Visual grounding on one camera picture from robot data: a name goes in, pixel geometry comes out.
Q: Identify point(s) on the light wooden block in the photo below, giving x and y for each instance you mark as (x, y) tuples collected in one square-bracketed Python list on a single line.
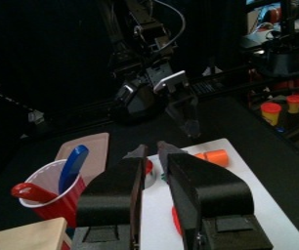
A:
[(26, 236)]

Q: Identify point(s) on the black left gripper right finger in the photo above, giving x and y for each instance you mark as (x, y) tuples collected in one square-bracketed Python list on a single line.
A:
[(209, 192)]

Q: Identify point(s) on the small red toy vegetable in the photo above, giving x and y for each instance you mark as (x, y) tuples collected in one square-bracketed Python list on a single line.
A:
[(150, 166)]

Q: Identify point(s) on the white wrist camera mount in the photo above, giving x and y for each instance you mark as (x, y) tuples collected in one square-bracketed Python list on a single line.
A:
[(171, 81)]

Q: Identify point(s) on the orange toy carrot green leaves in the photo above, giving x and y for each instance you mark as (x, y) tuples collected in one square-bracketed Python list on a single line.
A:
[(218, 158)]

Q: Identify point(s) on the white rectangular board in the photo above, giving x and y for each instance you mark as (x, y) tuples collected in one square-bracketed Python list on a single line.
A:
[(155, 224)]

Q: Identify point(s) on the tan cutting board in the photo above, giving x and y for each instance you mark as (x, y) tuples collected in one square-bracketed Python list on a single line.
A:
[(95, 146)]

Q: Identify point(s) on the red plastic spoon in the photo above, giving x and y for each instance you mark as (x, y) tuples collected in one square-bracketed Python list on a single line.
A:
[(30, 192)]

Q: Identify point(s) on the grey metal frame clamp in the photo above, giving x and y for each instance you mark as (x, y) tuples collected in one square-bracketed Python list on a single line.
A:
[(36, 117)]

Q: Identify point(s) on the black frame rail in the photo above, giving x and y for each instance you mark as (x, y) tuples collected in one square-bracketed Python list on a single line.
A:
[(226, 83)]

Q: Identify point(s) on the red plastic cup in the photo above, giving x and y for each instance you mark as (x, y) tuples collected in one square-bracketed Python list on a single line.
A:
[(55, 208)]

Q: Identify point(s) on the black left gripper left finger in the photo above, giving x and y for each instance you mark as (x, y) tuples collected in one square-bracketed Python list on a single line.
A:
[(107, 195)]

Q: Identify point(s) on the black cloth backdrop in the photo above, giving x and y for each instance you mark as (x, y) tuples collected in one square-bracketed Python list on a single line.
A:
[(47, 49)]

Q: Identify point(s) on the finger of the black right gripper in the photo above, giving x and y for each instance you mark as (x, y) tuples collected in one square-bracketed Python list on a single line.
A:
[(178, 114), (195, 120)]

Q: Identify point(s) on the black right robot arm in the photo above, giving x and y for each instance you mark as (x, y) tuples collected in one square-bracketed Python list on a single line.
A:
[(150, 29)]

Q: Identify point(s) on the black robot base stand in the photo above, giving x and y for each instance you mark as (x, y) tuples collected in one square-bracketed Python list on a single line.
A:
[(285, 60)]

